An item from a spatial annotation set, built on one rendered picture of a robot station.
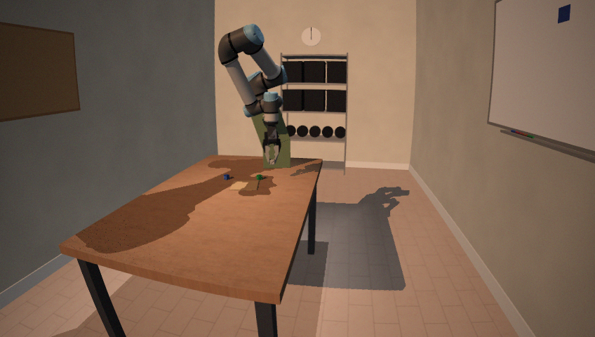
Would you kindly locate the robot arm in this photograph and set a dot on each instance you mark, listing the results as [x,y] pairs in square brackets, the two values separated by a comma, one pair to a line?
[254,88]

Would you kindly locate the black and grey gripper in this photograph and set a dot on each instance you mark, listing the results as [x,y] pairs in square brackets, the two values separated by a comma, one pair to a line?
[266,147]

